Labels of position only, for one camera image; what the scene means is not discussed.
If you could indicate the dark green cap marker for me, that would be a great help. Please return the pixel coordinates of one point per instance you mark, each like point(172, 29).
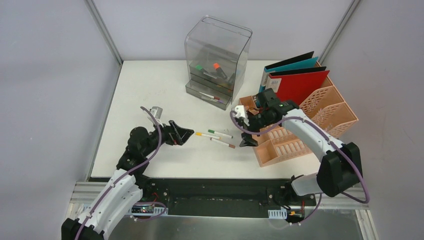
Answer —
point(220, 134)

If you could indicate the teal notebook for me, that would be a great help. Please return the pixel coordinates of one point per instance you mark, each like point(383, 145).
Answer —
point(302, 61)

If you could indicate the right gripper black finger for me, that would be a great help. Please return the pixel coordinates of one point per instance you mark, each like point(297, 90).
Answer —
point(241, 122)
point(247, 140)

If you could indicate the clear drawer organizer box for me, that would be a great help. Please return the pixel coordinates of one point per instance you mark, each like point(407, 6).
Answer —
point(214, 40)

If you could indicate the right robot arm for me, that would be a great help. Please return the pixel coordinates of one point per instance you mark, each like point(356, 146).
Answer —
point(340, 163)

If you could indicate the left circuit board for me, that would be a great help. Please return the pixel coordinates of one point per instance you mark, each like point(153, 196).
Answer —
point(142, 209)

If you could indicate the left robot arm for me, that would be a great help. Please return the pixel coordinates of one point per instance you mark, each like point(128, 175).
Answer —
point(127, 184)

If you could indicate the orange tip black highlighter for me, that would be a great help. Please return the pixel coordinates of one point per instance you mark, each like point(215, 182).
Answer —
point(220, 72)

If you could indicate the blue cap brown marker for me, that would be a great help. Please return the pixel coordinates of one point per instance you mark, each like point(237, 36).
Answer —
point(223, 143)

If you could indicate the aluminium frame rail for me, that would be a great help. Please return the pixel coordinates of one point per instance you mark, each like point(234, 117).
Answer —
point(86, 192)

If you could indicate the yellow cap marker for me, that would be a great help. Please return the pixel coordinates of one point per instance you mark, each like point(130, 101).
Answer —
point(207, 135)

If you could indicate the red notebook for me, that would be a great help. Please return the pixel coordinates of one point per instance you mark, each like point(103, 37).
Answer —
point(297, 84)

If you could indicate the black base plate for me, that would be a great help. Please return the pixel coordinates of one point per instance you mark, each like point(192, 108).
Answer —
point(213, 197)

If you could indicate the brown cap acrylic marker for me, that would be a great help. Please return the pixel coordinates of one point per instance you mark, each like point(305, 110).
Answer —
point(209, 96)

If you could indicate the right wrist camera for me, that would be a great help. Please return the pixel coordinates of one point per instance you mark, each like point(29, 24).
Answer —
point(241, 114)

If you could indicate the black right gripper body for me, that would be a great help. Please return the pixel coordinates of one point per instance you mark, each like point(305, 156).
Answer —
point(258, 120)

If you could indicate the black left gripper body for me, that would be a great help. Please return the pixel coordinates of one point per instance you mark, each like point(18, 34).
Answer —
point(173, 132)

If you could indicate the green tip black highlighter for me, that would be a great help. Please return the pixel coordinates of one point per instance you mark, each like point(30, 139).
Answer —
point(205, 72)

